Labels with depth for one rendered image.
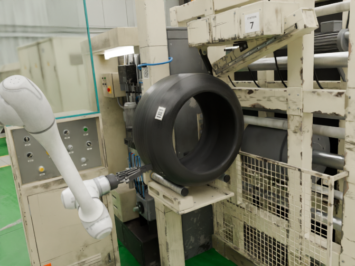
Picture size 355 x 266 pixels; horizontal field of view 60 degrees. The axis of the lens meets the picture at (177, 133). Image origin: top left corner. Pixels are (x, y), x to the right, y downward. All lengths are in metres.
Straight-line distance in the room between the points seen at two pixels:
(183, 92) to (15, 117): 0.75
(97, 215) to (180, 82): 0.71
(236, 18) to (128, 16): 11.14
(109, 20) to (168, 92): 10.76
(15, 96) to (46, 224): 1.28
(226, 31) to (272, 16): 0.25
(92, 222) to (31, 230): 0.89
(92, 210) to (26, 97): 0.53
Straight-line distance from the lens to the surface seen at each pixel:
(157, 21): 1.89
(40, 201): 2.11
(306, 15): 1.58
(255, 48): 1.71
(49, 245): 2.23
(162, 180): 1.76
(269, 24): 1.53
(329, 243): 1.69
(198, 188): 1.90
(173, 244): 2.18
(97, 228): 1.33
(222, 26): 1.70
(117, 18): 12.36
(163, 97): 1.47
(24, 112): 1.05
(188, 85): 1.50
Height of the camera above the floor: 1.53
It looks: 12 degrees down
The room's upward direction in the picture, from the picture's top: 4 degrees counter-clockwise
